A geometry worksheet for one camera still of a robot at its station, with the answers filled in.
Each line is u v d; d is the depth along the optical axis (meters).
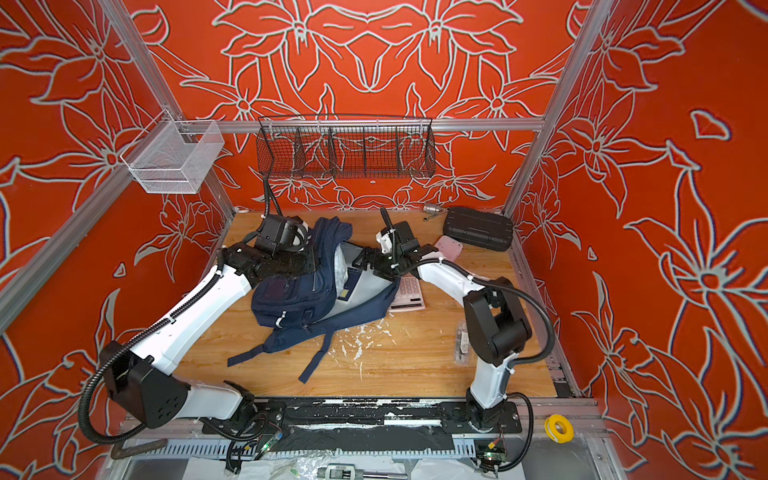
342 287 0.76
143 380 0.38
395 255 0.71
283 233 0.59
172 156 0.92
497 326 0.47
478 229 1.06
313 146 1.00
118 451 0.68
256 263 0.52
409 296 0.93
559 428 0.71
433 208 1.18
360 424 0.73
